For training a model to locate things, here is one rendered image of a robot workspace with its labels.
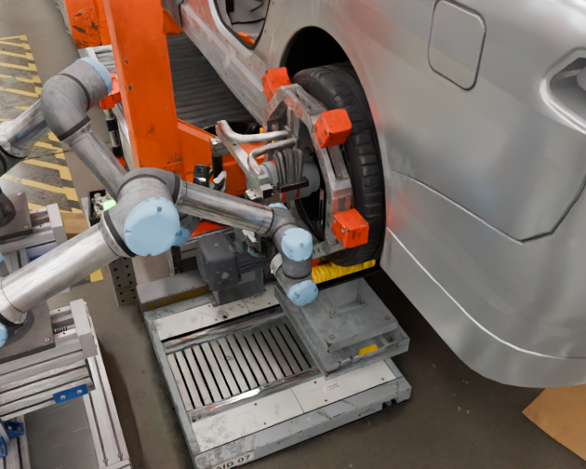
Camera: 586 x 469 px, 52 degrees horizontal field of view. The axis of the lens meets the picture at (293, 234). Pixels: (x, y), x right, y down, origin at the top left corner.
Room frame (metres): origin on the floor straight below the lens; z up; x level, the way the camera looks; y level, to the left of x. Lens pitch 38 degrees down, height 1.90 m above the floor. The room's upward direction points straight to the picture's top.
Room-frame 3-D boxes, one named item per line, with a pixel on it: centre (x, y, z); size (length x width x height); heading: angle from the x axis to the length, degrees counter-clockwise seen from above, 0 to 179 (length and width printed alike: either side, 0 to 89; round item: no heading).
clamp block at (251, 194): (1.43, 0.09, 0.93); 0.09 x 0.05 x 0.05; 114
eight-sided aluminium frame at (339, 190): (1.67, -0.03, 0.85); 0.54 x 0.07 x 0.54; 24
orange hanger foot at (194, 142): (2.12, 0.21, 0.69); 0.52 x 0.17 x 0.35; 114
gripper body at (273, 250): (1.29, 0.06, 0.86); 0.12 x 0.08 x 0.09; 25
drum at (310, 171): (1.64, 0.03, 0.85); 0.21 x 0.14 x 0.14; 114
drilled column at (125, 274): (1.98, 0.76, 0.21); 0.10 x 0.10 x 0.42; 24
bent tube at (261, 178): (1.53, 0.04, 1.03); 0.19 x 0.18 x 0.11; 114
